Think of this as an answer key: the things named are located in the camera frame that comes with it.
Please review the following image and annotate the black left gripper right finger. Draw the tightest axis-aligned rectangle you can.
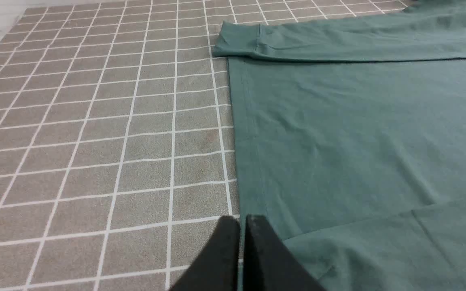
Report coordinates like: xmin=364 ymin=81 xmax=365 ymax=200
xmin=243 ymin=215 xmax=325 ymax=291

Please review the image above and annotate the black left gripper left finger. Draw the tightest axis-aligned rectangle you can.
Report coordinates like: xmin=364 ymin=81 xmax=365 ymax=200
xmin=170 ymin=217 xmax=240 ymax=291

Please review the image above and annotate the green long-sleeve top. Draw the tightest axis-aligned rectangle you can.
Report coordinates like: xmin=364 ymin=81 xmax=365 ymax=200
xmin=212 ymin=0 xmax=466 ymax=291

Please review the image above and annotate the grey checked tablecloth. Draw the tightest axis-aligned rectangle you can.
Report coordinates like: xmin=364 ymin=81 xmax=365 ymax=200
xmin=0 ymin=0 xmax=412 ymax=291

